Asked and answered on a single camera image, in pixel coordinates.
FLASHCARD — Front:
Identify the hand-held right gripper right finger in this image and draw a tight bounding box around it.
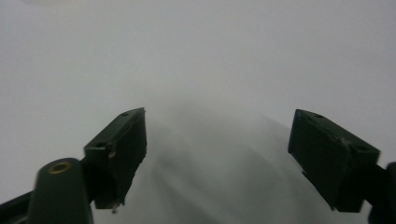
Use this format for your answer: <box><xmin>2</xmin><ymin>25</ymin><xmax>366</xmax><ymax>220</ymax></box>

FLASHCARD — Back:
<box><xmin>287</xmin><ymin>108</ymin><xmax>381</xmax><ymax>214</ymax></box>

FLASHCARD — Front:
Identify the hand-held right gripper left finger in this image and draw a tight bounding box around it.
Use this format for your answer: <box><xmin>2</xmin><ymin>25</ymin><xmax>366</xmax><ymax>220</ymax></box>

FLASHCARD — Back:
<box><xmin>82</xmin><ymin>106</ymin><xmax>148</xmax><ymax>215</ymax></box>

